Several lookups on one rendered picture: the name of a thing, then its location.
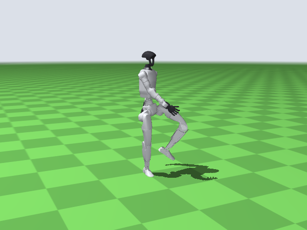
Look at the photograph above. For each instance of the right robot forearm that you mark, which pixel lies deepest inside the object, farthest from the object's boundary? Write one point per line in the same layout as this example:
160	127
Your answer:
158	98

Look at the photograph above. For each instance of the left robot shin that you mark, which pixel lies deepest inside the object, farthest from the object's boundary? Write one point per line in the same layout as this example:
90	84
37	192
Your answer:
175	138

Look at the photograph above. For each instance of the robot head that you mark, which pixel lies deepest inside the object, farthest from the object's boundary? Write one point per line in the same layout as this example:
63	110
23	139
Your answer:
149	55

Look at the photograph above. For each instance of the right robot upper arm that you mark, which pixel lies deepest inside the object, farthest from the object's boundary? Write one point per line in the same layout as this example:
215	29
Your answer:
143	77

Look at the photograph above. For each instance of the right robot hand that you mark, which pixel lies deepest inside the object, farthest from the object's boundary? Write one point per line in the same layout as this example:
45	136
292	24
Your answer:
171	109

